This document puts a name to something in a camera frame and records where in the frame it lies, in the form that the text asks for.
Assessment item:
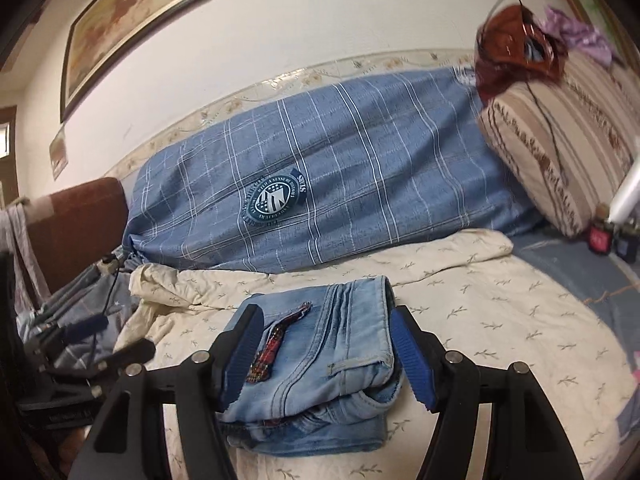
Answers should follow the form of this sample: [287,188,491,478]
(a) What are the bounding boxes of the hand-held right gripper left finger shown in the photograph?
[67,304,265,480]

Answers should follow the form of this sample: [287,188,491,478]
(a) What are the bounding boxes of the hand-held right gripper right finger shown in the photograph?
[389,304,585,480]

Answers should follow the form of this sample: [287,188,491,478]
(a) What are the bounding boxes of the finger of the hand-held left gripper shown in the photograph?
[77,338,157,376]
[39,313,109,349]

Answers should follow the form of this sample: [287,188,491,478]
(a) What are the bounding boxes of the blue denim pants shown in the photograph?
[216,275,405,457]

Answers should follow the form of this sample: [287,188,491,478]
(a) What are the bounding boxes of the cream leaf-print blanket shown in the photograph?
[114,230,633,480]

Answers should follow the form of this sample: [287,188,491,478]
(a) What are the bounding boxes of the brown headboard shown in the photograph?
[25,176,130,293]

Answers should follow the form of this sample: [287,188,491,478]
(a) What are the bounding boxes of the pink hanging cloth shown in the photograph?
[0,200,51,311]

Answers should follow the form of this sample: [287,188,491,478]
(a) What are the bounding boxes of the small red bottle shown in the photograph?
[587,222,612,256]

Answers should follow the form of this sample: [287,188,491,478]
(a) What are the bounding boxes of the small dark blue box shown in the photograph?
[614,232,638,261]

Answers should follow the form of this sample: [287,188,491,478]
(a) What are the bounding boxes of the striped beige pillow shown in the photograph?
[477,50,640,238]

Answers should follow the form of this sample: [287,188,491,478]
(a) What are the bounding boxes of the white tube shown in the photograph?
[605,160,640,223]

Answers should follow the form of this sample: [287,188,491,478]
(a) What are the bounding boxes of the red-brown cloth bag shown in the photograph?
[472,0,571,106]

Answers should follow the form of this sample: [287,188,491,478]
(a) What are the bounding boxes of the purple cloth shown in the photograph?
[544,6,615,66]

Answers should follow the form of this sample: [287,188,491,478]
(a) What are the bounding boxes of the black cable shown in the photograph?
[87,254,126,361]

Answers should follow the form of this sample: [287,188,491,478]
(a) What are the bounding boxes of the small wall poster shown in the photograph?
[49,125,68,181]

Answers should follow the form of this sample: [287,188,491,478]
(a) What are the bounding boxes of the wooden window frame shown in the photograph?
[0,105,18,201]

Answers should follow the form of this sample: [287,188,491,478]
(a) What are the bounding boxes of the thin black cord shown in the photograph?
[525,80,568,181]

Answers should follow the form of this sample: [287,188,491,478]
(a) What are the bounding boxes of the large framed wall picture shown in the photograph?
[60,0,281,123]

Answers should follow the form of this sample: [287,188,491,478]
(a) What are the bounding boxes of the green framed wall picture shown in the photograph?
[542,0,631,46]

